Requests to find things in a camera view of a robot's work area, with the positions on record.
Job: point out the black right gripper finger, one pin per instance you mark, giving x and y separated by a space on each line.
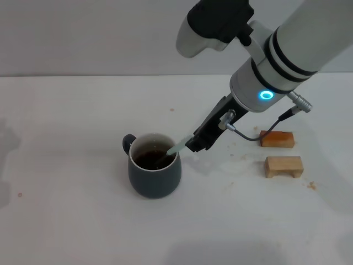
197 145

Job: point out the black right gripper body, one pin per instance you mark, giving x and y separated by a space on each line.
218 121

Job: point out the grey ceramic cup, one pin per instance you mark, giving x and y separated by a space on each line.
154 183

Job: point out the dark coffee liquid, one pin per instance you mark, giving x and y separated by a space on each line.
146 160

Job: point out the orange stained wooden block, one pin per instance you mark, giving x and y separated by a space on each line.
278 140

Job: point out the light notched wooden block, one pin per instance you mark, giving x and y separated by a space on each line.
284 165

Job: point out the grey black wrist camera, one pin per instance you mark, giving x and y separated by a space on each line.
193 41

